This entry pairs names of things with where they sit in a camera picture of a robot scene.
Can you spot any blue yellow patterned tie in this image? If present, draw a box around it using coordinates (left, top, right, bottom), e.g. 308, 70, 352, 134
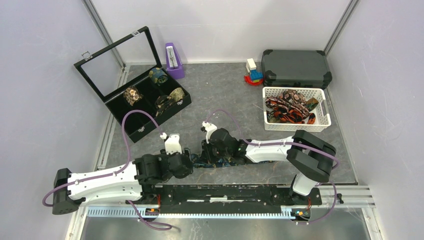
190, 153, 274, 169

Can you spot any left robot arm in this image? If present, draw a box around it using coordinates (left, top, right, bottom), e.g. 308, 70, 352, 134
52, 148, 193, 215

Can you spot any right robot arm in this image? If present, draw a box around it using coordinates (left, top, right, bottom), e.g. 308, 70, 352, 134
196, 123, 340, 204

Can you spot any rolled olive gold tie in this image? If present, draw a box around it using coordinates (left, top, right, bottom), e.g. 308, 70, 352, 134
169, 87, 186, 103

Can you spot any white plastic basket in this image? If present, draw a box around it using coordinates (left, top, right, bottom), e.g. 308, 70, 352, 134
262, 87, 331, 133

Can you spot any colourful toy block stack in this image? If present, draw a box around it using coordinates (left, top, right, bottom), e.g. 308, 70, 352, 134
244, 58, 264, 86

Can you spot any orange black tie pile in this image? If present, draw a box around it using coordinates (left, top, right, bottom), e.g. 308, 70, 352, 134
265, 89, 319, 125

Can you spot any rolled brown floral tie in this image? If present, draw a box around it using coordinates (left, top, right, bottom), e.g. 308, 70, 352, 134
123, 86, 144, 106

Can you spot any purple metronome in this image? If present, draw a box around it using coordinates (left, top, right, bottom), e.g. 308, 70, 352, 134
165, 42, 185, 80

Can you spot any rolled teal tie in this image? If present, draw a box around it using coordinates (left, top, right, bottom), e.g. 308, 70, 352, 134
148, 67, 169, 86

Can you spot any dark grey hard case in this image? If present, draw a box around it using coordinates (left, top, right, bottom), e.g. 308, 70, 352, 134
261, 49, 333, 90

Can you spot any black tie display box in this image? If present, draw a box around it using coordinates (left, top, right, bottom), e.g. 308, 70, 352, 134
74, 26, 192, 143

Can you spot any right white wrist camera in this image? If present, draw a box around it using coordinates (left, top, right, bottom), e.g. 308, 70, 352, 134
200, 121, 218, 144

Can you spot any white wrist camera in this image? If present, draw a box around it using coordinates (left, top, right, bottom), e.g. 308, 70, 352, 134
159, 132, 183, 155
200, 121, 218, 144

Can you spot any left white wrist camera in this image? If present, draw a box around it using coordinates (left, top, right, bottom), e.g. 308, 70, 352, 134
159, 132, 183, 155

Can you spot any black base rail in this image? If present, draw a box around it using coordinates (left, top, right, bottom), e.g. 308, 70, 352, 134
136, 184, 323, 214

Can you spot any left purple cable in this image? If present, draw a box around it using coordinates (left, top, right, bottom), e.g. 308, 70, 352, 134
42, 109, 173, 231

